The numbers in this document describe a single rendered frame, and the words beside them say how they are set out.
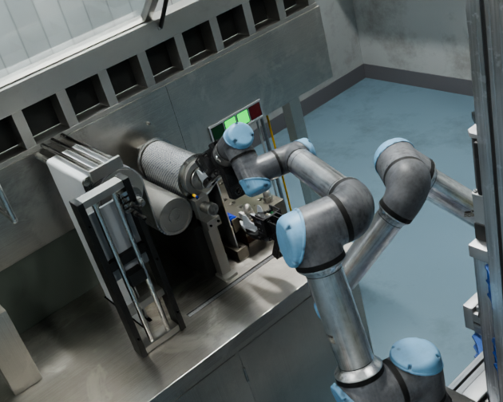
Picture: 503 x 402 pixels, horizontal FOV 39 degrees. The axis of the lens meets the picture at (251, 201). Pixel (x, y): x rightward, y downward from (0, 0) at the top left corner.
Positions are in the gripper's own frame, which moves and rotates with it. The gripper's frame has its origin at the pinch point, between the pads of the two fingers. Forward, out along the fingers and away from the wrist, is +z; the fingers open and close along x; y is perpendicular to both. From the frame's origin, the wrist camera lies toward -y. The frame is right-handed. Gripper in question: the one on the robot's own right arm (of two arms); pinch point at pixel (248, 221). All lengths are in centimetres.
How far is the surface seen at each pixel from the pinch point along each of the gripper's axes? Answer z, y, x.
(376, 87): 204, -109, -266
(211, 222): 4.9, 4.1, 10.1
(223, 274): 7.2, -17.4, 10.7
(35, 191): 44, 23, 45
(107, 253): 1.8, 16.2, 45.0
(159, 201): 15.0, 14.1, 19.5
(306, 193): 63, -51, -72
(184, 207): 12.0, 9.2, 13.5
